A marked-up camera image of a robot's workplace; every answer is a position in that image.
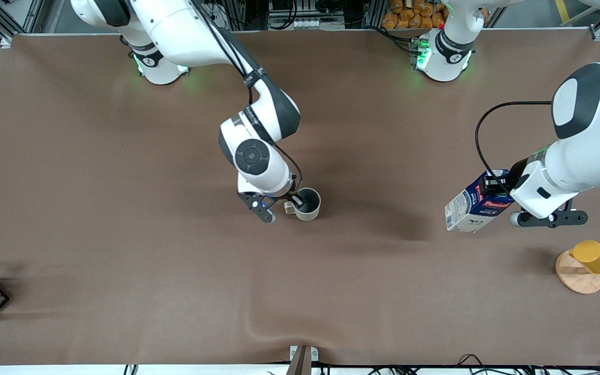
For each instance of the blue milk carton green cap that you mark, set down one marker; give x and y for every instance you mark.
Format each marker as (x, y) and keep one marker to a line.
(466, 211)

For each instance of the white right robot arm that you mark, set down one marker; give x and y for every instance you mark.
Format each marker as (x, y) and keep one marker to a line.
(185, 31)

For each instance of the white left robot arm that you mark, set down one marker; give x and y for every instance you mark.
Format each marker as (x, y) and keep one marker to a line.
(586, 135)

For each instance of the yellow plastic cup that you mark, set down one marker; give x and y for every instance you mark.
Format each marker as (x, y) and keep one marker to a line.
(594, 258)

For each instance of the wooden mug stand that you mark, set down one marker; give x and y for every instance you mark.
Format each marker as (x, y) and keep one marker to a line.
(576, 278)

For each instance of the brown table cloth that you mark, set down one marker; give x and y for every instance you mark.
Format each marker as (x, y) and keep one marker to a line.
(123, 234)

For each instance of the small white power strip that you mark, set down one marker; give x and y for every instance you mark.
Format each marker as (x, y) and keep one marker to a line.
(306, 23)

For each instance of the bag of orange buns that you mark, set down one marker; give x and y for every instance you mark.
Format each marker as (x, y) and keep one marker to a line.
(409, 15)

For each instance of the grey metal bracket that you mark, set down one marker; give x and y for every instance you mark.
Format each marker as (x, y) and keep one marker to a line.
(314, 354)

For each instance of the brown post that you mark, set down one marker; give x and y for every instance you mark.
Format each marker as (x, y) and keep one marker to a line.
(300, 362)

